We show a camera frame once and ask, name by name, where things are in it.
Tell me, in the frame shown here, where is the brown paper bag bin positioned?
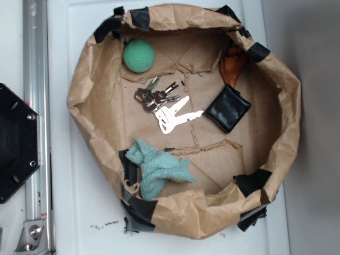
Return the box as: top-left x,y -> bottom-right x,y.
67,4 -> 301,239

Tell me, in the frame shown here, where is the bunch of silver keys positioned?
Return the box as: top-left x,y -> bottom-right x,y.
134,76 -> 203,134

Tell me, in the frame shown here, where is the teal terry cloth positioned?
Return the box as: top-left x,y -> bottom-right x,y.
126,137 -> 196,201

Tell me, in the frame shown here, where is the green ball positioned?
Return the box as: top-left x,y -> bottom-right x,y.
123,39 -> 155,73

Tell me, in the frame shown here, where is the orange seashell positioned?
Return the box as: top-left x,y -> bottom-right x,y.
220,44 -> 248,88

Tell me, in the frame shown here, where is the aluminium frame rail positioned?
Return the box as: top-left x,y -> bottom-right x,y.
23,1 -> 55,254

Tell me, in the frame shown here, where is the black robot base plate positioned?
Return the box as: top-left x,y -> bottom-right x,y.
0,83 -> 39,204

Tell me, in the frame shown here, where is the metal corner bracket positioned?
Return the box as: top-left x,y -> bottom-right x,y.
13,219 -> 49,255

